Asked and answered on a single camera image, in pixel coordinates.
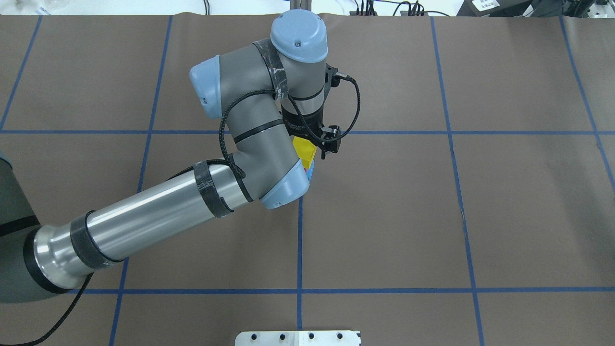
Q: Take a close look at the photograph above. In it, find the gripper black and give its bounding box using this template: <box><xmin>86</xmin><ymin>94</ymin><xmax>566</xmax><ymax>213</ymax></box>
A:
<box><xmin>281</xmin><ymin>103</ymin><xmax>342</xmax><ymax>160</ymax></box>

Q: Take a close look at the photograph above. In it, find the yellow block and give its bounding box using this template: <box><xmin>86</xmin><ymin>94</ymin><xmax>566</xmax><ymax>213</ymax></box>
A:
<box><xmin>293</xmin><ymin>136</ymin><xmax>317</xmax><ymax>172</ymax></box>

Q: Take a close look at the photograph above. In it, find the blue block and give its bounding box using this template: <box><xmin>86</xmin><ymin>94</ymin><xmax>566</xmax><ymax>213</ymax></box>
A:
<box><xmin>305</xmin><ymin>160</ymin><xmax>315</xmax><ymax>183</ymax></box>

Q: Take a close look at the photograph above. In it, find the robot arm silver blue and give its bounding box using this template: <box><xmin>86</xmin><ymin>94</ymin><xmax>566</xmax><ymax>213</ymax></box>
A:
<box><xmin>0</xmin><ymin>9</ymin><xmax>343</xmax><ymax>304</ymax></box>

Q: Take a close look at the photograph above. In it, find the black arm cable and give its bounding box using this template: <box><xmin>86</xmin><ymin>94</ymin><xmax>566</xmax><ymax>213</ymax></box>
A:
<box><xmin>219</xmin><ymin>72</ymin><xmax>362</xmax><ymax>179</ymax></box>

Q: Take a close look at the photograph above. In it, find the aluminium frame post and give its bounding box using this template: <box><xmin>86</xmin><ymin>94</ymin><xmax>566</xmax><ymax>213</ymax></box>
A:
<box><xmin>288</xmin><ymin>0</ymin><xmax>312</xmax><ymax>12</ymax></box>

